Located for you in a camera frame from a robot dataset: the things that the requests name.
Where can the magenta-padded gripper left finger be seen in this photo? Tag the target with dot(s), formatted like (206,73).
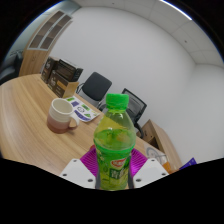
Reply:
(78,171)

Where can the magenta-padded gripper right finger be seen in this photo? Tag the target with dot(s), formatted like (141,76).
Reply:
(150,170)

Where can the green drink bottle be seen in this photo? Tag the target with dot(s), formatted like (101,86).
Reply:
(114,146)

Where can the low wooden cabinet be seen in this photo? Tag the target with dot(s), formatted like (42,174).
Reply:
(160,140)

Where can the purple box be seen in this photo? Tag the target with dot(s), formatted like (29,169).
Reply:
(188,163)

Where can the white and brown mug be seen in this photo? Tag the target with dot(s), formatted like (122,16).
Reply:
(60,116)

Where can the printed paper sheet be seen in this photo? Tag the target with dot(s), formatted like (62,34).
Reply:
(81,109)

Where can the black mesh office chair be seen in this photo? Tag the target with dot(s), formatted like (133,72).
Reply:
(135,106)

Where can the dark cardboard box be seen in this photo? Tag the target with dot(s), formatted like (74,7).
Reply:
(68,70)
(47,69)
(61,85)

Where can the wooden shelf cabinet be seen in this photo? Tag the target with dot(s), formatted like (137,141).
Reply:
(41,43)

